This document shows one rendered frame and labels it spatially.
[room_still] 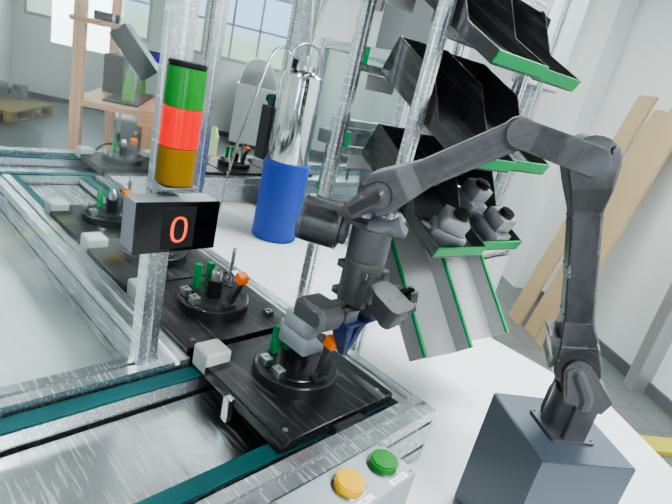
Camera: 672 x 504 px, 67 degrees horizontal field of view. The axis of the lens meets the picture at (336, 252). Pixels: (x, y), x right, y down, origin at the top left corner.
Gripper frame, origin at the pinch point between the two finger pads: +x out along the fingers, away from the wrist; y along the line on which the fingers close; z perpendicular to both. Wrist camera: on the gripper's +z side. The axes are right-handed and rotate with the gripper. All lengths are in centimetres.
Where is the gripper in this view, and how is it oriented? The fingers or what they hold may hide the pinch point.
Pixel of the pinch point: (346, 333)
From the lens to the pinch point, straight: 75.9
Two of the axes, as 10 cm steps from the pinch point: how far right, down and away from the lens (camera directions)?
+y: 7.0, -0.9, 7.1
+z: 6.9, 3.8, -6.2
